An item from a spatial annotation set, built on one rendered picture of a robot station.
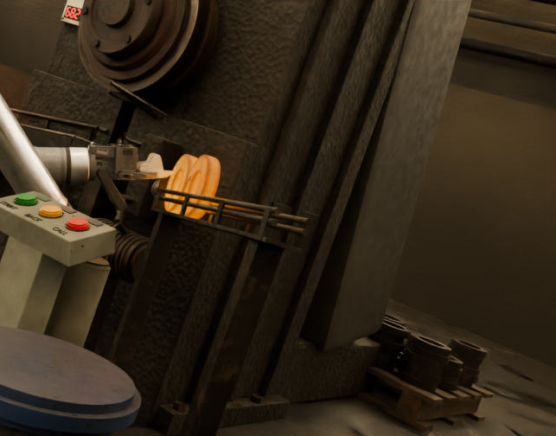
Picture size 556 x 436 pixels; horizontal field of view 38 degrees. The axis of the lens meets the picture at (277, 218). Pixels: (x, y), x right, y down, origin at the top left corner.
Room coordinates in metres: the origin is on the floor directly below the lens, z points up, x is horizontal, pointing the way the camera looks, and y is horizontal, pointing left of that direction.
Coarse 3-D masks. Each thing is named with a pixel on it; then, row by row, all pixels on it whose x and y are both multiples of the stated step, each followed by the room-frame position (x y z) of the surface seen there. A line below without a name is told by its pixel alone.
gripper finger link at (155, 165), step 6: (156, 156) 2.01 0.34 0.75; (150, 162) 2.01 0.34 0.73; (156, 162) 2.02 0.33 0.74; (138, 168) 2.00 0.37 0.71; (144, 168) 2.01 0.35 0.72; (150, 168) 2.01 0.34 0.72; (156, 168) 2.02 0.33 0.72; (162, 168) 2.02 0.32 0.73; (162, 174) 2.02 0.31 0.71; (168, 174) 2.04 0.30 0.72
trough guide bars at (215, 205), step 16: (160, 192) 2.08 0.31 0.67; (176, 192) 1.95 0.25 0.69; (208, 208) 1.70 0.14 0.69; (224, 208) 1.63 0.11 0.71; (240, 208) 1.71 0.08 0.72; (256, 208) 1.47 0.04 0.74; (272, 208) 1.40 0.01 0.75; (256, 224) 1.62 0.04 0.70; (272, 224) 1.39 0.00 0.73; (304, 224) 1.43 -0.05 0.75
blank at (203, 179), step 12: (204, 156) 1.92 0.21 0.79; (192, 168) 1.97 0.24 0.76; (204, 168) 1.89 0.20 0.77; (216, 168) 1.88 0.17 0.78; (192, 180) 1.95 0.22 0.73; (204, 180) 1.86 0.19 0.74; (216, 180) 1.86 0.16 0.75; (192, 192) 1.95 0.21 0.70; (204, 192) 1.85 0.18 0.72; (204, 204) 1.86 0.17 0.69; (192, 216) 1.89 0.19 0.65
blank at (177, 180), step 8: (184, 160) 2.05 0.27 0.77; (192, 160) 2.03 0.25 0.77; (176, 168) 2.10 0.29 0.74; (184, 168) 2.03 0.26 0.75; (176, 176) 2.09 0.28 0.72; (184, 176) 2.01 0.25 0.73; (168, 184) 2.12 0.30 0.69; (176, 184) 2.09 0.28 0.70; (184, 184) 1.99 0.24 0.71; (168, 208) 2.05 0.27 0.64; (176, 208) 2.02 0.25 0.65
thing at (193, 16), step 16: (192, 0) 2.35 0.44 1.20; (80, 16) 2.57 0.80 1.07; (192, 16) 2.33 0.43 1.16; (80, 32) 2.55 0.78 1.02; (192, 32) 2.32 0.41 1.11; (80, 48) 2.54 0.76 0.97; (176, 48) 2.34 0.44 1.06; (192, 48) 2.37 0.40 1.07; (176, 64) 2.34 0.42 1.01; (96, 80) 2.48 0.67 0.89; (144, 80) 2.38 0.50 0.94; (160, 80) 2.38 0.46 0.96
